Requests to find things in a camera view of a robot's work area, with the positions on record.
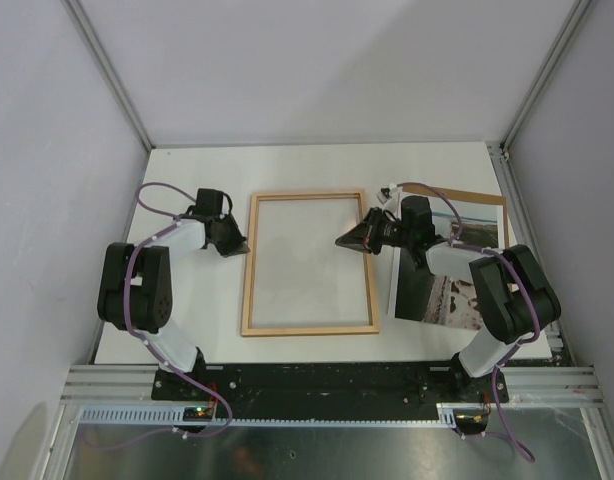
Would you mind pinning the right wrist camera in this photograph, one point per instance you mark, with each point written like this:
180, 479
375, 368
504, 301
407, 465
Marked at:
388, 197

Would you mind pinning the wooden picture frame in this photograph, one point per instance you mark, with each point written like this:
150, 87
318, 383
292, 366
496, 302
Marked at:
312, 330

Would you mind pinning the brown frame backing board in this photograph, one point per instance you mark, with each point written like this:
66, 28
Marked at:
484, 216

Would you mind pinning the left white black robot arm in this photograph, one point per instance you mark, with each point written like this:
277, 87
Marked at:
136, 290

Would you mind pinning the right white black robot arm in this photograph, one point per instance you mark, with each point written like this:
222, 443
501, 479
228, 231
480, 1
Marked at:
502, 293

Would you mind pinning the aerial beach photo print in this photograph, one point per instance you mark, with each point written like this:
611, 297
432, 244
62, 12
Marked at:
418, 296

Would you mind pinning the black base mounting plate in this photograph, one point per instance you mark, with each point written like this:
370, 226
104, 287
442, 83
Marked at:
383, 390

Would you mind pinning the right aluminium corner post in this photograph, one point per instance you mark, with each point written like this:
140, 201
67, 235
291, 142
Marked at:
562, 43

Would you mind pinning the left aluminium corner post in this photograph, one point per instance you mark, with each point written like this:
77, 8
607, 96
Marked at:
92, 42

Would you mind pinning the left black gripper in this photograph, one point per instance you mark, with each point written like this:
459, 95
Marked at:
237, 246

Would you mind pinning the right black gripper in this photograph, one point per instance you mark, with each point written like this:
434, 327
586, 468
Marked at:
363, 236

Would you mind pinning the aluminium front rail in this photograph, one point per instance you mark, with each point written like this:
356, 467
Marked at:
553, 387

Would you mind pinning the aluminium corner post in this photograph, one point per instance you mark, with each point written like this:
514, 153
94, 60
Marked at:
92, 42
562, 43

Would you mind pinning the grey slotted cable duct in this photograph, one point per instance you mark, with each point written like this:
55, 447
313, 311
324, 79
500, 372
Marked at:
192, 415

